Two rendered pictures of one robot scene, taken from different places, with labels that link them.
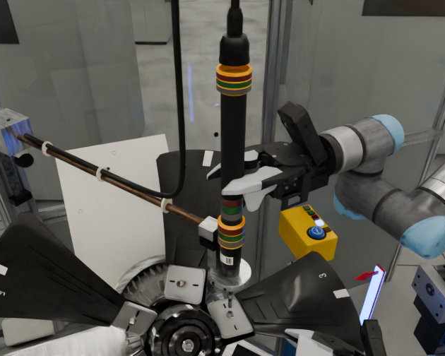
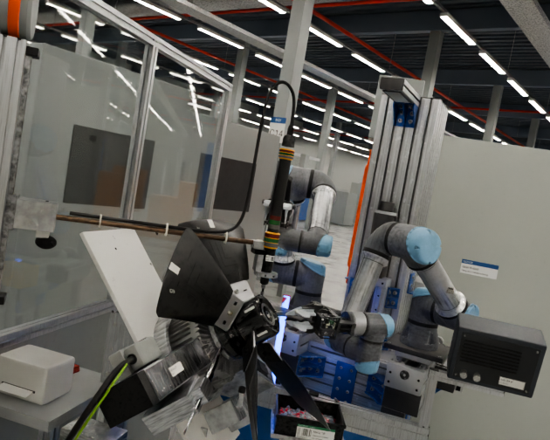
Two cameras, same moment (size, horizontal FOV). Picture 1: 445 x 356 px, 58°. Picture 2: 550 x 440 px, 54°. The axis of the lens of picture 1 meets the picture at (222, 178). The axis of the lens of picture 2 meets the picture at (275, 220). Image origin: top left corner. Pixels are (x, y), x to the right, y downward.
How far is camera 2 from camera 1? 1.34 m
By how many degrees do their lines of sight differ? 59
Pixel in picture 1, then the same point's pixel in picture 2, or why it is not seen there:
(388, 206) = (305, 236)
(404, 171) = not seen: hidden behind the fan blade
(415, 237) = (324, 244)
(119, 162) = (119, 244)
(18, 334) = (147, 354)
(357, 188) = (285, 233)
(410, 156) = not seen: hidden behind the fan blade
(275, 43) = (134, 184)
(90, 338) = (190, 349)
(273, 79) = (129, 214)
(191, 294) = (244, 296)
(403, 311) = not seen: outside the picture
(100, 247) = (134, 308)
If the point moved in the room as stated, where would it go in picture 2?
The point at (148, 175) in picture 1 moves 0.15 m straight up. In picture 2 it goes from (137, 257) to (145, 206)
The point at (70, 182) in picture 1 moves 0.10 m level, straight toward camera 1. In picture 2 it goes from (100, 256) to (135, 264)
